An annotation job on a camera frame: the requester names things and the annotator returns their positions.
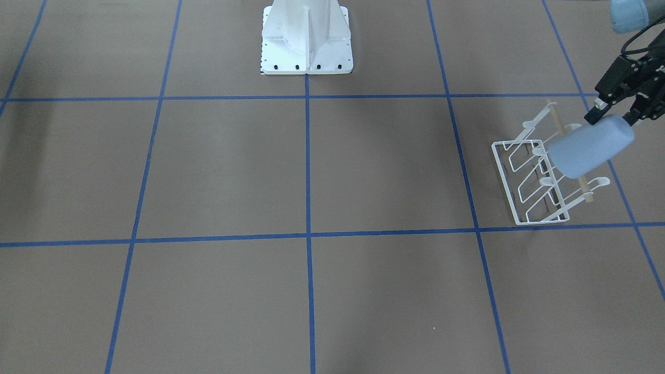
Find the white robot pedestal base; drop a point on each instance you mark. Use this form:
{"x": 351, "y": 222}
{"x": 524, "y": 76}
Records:
{"x": 306, "y": 37}

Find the light blue plastic cup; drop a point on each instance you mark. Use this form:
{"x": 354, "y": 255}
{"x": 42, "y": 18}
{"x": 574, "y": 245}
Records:
{"x": 589, "y": 146}

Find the white wire cup holder rack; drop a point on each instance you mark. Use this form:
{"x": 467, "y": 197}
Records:
{"x": 537, "y": 192}

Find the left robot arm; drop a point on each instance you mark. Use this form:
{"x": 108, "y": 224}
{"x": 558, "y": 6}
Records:
{"x": 637, "y": 16}

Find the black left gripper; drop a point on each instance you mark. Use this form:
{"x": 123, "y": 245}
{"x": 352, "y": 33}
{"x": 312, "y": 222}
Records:
{"x": 641, "y": 86}

